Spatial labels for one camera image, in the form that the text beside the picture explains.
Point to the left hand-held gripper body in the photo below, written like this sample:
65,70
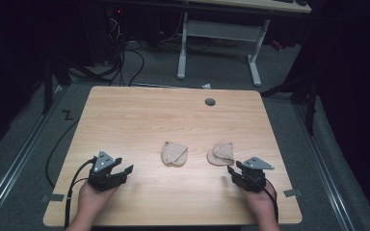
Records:
102,174

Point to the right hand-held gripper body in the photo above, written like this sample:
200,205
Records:
252,174

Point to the beige sock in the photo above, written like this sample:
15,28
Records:
174,154
221,154

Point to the person's left hand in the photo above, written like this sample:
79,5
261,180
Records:
93,199

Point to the person's right hand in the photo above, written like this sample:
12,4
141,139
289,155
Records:
260,202

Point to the grey tape strip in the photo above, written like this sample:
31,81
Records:
292,192
54,198

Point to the crumpled white paper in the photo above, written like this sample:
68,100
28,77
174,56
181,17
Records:
206,86

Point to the black stand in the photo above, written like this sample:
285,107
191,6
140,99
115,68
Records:
53,80
298,93

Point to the white-legged desk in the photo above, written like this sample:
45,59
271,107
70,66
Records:
221,32

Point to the metal floor rail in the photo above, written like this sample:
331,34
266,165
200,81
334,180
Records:
324,166
16,160

